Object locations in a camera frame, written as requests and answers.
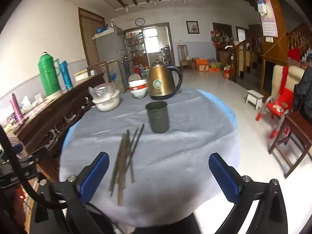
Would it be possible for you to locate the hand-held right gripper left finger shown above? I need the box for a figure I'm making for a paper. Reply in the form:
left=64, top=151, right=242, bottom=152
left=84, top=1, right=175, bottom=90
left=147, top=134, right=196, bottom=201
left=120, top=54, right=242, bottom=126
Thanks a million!
left=32, top=152, right=115, bottom=234

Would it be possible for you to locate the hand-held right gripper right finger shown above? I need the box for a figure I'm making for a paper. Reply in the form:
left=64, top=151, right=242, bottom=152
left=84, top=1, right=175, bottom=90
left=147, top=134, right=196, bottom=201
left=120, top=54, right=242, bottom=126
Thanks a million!
left=208, top=153, right=288, bottom=234

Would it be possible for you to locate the pile of dark chopsticks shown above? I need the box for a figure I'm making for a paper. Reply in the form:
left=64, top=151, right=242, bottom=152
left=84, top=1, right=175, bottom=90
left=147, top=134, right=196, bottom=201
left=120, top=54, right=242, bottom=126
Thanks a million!
left=109, top=124, right=145, bottom=206

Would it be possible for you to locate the dark green chopstick holder cup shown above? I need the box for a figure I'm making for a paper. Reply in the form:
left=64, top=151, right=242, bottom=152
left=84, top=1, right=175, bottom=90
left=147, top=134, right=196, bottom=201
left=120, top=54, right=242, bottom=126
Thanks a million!
left=145, top=100, right=170, bottom=134

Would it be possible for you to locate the grey tablecloth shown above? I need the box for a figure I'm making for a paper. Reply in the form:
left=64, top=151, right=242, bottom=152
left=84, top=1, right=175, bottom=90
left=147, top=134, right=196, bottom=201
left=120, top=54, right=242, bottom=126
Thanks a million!
left=60, top=88, right=242, bottom=227

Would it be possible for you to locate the purple bottle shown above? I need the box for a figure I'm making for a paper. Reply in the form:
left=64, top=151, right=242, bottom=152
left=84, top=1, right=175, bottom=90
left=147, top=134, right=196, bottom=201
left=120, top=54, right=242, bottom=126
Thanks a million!
left=10, top=93, right=24, bottom=123

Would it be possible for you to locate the blue table cover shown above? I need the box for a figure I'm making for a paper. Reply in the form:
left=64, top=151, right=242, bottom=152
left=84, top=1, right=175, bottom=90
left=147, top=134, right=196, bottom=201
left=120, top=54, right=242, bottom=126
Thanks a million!
left=62, top=89, right=238, bottom=149

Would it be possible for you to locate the carved wooden sideboard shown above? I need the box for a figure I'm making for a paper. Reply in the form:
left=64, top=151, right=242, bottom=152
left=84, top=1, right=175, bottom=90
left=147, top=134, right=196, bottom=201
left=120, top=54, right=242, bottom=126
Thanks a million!
left=15, top=73, right=105, bottom=176

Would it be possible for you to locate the clear plastic bag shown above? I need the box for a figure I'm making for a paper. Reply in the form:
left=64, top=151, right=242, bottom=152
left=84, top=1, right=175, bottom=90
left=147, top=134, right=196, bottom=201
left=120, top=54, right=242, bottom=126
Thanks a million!
left=88, top=83, right=120, bottom=102

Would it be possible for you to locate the small white stool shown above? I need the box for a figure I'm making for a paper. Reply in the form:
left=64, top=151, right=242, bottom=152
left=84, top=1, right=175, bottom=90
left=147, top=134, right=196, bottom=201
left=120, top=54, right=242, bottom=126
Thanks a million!
left=245, top=90, right=265, bottom=110

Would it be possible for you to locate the dark wooden chair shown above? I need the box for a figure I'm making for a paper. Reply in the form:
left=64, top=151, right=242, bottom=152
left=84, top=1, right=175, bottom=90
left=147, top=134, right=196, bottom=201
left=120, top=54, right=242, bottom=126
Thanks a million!
left=268, top=111, right=312, bottom=179

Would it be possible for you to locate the white patterned bowl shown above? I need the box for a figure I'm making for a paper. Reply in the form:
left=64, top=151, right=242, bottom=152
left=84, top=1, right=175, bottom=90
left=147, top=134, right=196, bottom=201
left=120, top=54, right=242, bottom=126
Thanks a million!
left=130, top=88, right=148, bottom=99

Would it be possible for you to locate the red child's chair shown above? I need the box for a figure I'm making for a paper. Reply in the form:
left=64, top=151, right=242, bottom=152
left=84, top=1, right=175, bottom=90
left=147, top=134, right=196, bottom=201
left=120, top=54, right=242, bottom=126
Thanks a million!
left=255, top=88, right=294, bottom=139

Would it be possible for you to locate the white red-rimmed bowl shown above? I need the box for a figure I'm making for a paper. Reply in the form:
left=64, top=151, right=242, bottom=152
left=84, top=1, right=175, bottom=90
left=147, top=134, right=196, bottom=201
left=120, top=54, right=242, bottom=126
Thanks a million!
left=128, top=79, right=148, bottom=91

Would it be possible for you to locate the green thermos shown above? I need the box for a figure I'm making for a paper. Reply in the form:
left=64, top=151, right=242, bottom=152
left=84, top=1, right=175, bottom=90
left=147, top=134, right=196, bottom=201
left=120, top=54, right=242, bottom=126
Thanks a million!
left=38, top=52, right=61, bottom=97

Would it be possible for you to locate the blue thermos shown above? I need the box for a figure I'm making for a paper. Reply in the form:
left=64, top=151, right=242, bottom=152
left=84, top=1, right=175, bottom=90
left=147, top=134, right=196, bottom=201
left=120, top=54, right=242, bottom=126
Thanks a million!
left=59, top=61, right=74, bottom=90

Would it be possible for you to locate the slatted wooden chair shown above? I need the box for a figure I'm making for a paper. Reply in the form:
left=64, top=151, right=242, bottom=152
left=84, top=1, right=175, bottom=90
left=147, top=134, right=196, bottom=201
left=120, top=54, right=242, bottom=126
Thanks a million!
left=86, top=60, right=111, bottom=84

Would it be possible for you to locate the gold electric kettle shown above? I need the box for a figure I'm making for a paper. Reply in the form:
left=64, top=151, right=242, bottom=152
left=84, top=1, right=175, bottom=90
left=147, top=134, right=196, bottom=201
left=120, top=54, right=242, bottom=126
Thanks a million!
left=148, top=60, right=183, bottom=100

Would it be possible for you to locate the beige armchair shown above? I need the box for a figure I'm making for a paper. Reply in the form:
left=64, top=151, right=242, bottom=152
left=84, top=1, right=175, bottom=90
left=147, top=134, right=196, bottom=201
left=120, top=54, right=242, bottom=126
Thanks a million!
left=271, top=65, right=306, bottom=100

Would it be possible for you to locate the orange box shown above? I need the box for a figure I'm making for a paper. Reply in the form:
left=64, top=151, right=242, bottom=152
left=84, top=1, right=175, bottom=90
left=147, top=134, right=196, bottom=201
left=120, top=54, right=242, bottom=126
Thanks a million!
left=196, top=58, right=209, bottom=72

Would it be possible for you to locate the dark jacket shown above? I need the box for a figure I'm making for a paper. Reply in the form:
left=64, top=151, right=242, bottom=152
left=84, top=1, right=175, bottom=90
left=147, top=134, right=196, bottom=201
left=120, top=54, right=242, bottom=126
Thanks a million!
left=293, top=66, right=312, bottom=121

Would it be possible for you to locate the light wooden chair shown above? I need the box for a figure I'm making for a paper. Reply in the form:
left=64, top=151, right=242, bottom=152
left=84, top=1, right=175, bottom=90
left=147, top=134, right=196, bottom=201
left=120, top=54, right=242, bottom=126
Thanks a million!
left=177, top=45, right=192, bottom=70

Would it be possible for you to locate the wooden stair railing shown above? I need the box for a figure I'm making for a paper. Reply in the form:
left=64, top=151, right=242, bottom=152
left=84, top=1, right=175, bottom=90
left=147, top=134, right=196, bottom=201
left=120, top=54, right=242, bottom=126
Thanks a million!
left=228, top=24, right=312, bottom=81

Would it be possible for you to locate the grey refrigerator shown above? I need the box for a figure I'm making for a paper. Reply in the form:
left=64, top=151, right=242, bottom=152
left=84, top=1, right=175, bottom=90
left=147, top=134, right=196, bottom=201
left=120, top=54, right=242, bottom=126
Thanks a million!
left=94, top=27, right=131, bottom=89

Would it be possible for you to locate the glass display cabinet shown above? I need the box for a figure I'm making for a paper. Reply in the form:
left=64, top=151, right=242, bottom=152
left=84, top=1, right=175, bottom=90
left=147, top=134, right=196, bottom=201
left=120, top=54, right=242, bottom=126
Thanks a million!
left=123, top=28, right=149, bottom=67

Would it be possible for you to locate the black cable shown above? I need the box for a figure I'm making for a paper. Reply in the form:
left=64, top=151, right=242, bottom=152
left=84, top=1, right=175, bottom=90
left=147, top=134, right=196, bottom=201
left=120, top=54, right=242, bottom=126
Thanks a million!
left=0, top=127, right=69, bottom=210

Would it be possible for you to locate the framed wall picture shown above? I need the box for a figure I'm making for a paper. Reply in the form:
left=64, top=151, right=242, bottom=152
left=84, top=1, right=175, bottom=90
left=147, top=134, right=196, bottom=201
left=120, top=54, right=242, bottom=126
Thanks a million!
left=186, top=21, right=200, bottom=34

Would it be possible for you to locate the wall calendar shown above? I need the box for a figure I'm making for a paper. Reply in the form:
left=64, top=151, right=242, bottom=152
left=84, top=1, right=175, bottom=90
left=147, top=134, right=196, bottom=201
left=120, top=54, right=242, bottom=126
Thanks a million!
left=257, top=0, right=279, bottom=38

